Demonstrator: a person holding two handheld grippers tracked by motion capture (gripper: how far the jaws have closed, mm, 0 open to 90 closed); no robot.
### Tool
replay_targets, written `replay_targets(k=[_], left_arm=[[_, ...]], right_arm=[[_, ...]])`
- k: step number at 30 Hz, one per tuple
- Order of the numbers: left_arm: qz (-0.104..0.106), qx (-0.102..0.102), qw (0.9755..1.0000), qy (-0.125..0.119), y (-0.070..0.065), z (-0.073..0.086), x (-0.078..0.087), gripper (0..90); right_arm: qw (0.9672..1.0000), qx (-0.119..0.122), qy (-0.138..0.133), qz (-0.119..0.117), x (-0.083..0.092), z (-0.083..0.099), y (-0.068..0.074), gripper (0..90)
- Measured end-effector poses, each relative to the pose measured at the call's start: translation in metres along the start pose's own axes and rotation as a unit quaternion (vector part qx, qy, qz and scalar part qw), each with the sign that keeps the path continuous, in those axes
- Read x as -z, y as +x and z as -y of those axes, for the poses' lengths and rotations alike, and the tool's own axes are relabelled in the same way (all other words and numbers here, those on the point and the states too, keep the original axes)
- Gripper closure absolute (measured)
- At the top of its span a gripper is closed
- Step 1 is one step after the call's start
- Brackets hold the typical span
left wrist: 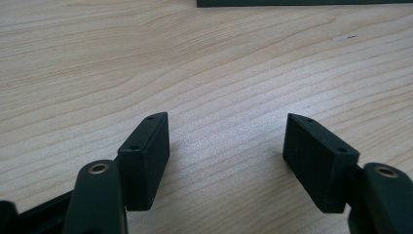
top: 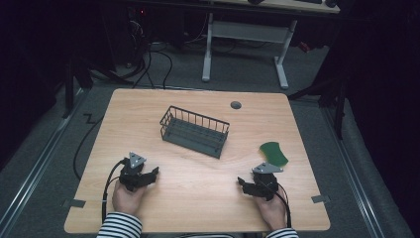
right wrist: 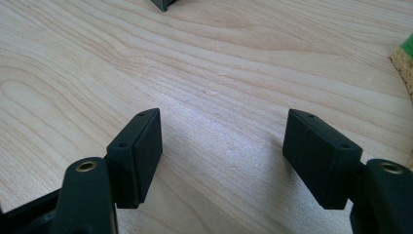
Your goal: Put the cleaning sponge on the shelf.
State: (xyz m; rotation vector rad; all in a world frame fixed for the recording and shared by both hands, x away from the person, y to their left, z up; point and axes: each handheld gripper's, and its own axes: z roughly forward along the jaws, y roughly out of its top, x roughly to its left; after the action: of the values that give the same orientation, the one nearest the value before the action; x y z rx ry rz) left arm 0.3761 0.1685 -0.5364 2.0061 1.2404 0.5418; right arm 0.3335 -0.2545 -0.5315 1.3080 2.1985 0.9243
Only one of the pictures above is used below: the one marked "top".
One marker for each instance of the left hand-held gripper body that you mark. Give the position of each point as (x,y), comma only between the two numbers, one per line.
(132,172)

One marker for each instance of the green sponge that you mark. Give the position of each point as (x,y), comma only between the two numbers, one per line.
(274,153)

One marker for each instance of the grey round table grommet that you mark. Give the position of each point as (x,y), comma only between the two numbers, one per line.
(235,105)

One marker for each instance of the black tripod stand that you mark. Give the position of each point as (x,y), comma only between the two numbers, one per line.
(71,89)
(338,105)

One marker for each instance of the person's right hand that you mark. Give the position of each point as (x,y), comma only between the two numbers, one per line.
(272,211)

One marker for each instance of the person's left hand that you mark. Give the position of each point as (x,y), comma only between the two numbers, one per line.
(127,200)

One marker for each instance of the metal floor rail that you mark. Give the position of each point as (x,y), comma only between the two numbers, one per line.
(29,185)
(356,175)

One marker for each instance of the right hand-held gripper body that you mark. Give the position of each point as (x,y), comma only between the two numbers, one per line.
(266,181)

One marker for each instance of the white-framed wooden desk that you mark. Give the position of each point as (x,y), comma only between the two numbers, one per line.
(251,31)

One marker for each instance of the grey tape strip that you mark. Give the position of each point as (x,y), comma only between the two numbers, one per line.
(320,199)
(74,203)

